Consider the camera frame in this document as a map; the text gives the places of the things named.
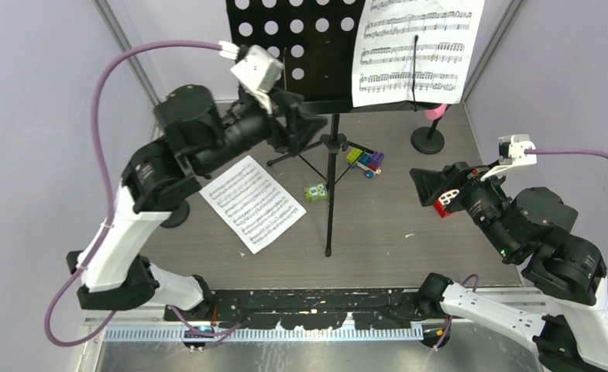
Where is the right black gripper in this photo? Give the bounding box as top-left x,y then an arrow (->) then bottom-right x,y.
406,156 -> 517,257

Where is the black music stand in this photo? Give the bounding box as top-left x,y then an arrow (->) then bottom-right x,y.
225,0 -> 464,258

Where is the sheet music page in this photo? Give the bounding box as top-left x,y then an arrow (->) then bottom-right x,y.
199,156 -> 306,254
351,0 -> 485,108

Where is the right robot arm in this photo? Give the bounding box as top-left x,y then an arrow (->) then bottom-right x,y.
410,162 -> 608,371

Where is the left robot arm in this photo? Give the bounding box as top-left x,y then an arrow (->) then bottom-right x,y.
67,84 -> 328,321

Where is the red white cube block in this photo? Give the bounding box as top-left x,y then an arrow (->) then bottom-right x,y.
433,189 -> 459,219

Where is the black round microphone stand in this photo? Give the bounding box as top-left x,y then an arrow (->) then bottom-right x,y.
410,117 -> 445,155

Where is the colourful toy brick car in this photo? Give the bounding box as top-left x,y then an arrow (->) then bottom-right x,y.
346,148 -> 385,178

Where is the pink toy microphone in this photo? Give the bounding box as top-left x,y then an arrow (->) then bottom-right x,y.
425,104 -> 448,120

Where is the green owl number block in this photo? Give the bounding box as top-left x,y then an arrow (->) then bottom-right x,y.
304,183 -> 328,202

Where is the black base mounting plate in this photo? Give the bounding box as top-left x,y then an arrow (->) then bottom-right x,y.
181,288 -> 448,330

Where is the black left microphone stand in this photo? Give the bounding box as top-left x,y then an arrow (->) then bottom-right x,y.
160,200 -> 191,229

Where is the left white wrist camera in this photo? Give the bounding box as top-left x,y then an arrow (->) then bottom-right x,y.
231,45 -> 283,115

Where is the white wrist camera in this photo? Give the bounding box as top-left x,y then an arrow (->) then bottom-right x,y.
231,45 -> 283,115
480,134 -> 538,182

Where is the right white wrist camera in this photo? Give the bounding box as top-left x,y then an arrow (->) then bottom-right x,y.
480,134 -> 538,182

